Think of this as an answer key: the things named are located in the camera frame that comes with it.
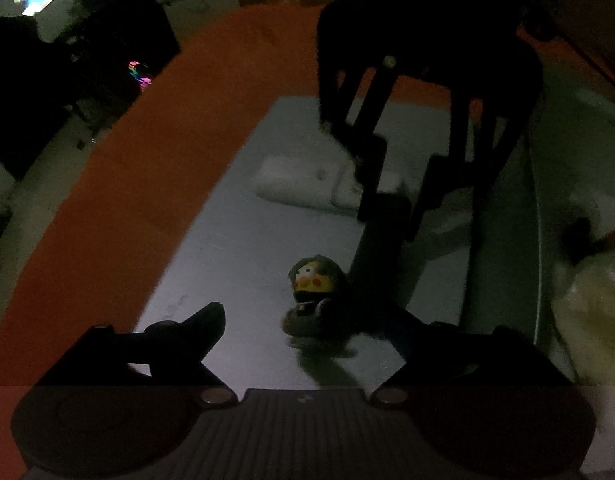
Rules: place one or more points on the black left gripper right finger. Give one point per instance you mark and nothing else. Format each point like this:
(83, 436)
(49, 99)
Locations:
(442, 356)

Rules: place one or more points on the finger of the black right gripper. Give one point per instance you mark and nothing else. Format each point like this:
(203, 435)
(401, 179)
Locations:
(458, 178)
(366, 146)

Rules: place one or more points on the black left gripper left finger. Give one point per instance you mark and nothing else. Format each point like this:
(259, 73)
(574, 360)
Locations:
(173, 351)

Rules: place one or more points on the white remote control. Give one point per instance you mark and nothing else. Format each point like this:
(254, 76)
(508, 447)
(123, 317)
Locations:
(299, 182)

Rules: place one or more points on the small yellow-faced toy figure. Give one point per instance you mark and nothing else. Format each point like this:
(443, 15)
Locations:
(317, 323)

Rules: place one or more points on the clear bag of snacks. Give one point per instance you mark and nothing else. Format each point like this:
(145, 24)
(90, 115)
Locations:
(584, 311)

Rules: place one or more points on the flat white box lid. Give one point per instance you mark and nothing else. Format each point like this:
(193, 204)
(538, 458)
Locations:
(239, 251)

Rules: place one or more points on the open white cardboard box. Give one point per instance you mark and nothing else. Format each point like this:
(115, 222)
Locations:
(546, 212)

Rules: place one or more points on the orange red tablecloth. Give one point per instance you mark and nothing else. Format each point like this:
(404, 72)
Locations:
(112, 238)

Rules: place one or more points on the rgb lit computer case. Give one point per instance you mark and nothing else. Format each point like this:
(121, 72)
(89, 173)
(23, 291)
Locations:
(141, 74)

